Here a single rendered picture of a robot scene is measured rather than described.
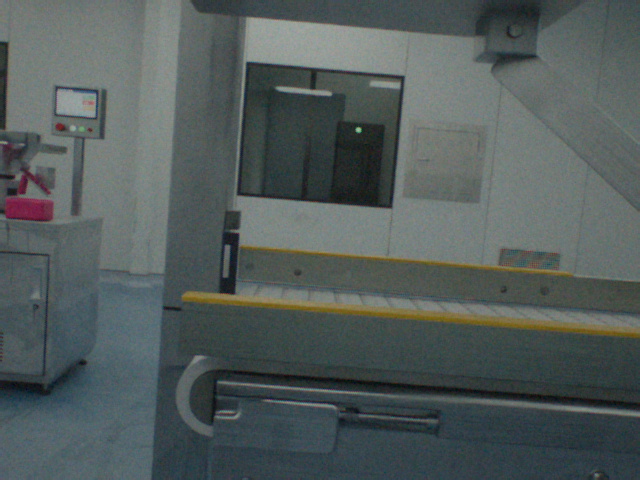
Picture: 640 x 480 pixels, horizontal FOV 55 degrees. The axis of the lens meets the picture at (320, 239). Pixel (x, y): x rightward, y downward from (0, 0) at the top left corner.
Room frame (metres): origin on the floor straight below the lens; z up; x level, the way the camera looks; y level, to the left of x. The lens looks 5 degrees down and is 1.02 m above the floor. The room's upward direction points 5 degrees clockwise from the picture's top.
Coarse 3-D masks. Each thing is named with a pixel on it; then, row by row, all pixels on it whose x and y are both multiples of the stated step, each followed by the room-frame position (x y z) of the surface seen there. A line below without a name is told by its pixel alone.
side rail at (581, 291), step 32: (256, 256) 0.61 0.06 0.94; (288, 256) 0.61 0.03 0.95; (320, 256) 0.61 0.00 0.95; (384, 288) 0.61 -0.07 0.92; (416, 288) 0.61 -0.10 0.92; (448, 288) 0.61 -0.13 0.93; (480, 288) 0.61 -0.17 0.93; (512, 288) 0.62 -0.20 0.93; (544, 288) 0.62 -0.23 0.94; (576, 288) 0.62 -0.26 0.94; (608, 288) 0.62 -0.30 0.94
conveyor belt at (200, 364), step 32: (256, 288) 0.59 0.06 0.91; (288, 288) 0.60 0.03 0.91; (576, 320) 0.57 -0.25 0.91; (608, 320) 0.58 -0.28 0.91; (192, 384) 0.36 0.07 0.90; (448, 384) 0.36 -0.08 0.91; (480, 384) 0.36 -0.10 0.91; (512, 384) 0.36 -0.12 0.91; (544, 384) 0.36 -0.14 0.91; (192, 416) 0.36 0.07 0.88
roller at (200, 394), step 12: (216, 372) 0.35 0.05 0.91; (228, 372) 0.36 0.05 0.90; (240, 372) 0.37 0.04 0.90; (252, 372) 0.40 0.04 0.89; (204, 384) 0.35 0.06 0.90; (216, 384) 0.35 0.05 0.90; (192, 396) 0.35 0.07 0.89; (204, 396) 0.35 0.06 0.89; (192, 408) 0.35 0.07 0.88; (204, 408) 0.35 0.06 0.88; (204, 420) 0.35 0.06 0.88
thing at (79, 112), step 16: (64, 96) 2.93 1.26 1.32; (80, 96) 2.93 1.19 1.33; (96, 96) 2.94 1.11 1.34; (64, 112) 2.93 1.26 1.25; (80, 112) 2.93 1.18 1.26; (96, 112) 2.94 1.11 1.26; (64, 128) 2.93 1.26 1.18; (80, 128) 2.93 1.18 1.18; (96, 128) 2.94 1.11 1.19; (80, 144) 2.98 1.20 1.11; (80, 160) 2.98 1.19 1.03; (80, 176) 2.98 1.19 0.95; (80, 192) 2.99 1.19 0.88; (80, 208) 3.00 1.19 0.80
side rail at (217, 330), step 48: (192, 336) 0.34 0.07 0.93; (240, 336) 0.34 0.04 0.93; (288, 336) 0.34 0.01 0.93; (336, 336) 0.34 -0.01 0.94; (384, 336) 0.34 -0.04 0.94; (432, 336) 0.34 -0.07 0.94; (480, 336) 0.34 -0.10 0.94; (528, 336) 0.34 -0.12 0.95; (576, 336) 0.34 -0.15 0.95; (576, 384) 0.34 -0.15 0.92; (624, 384) 0.34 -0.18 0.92
